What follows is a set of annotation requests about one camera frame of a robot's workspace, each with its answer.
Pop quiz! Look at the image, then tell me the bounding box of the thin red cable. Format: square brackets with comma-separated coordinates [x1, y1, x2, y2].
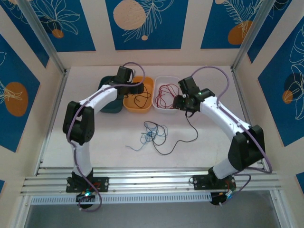
[158, 83, 181, 108]
[154, 83, 177, 109]

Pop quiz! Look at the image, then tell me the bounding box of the orange plastic bin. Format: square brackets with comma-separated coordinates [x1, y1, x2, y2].
[123, 76, 154, 114]

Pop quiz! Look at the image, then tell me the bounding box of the teal plastic bin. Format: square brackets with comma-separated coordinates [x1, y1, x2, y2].
[98, 75, 124, 114]

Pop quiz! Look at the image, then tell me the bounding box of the white plastic bin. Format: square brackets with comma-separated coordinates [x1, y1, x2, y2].
[153, 75, 181, 115]

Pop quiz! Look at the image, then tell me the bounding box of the black controller board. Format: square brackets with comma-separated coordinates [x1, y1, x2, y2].
[210, 191, 236, 207]
[76, 191, 97, 204]

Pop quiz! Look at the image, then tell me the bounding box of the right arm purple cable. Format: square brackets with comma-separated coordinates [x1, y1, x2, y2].
[191, 66, 273, 208]

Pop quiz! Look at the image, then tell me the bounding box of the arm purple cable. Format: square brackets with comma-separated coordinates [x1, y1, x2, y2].
[191, 66, 273, 208]
[66, 62, 147, 212]

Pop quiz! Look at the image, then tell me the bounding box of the aluminium side rail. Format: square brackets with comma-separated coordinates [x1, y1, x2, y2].
[230, 67, 267, 172]
[34, 68, 72, 173]

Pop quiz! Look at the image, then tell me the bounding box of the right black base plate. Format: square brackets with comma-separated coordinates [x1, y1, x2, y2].
[192, 174, 237, 190]

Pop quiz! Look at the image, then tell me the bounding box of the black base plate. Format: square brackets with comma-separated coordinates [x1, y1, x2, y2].
[192, 174, 237, 190]
[66, 177, 110, 193]

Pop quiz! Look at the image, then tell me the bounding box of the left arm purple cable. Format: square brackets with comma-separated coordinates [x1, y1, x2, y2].
[66, 62, 147, 212]

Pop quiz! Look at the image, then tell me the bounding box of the aluminium mounting rail beam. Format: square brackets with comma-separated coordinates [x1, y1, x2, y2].
[20, 166, 285, 196]

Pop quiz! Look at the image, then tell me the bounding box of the aluminium frame post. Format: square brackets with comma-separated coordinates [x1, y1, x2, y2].
[18, 0, 67, 74]
[230, 0, 280, 72]

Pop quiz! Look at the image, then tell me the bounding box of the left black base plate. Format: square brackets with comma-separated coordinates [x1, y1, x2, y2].
[66, 177, 110, 193]

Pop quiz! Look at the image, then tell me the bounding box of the white slotted cable duct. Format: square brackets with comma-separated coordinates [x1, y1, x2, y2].
[30, 192, 212, 205]

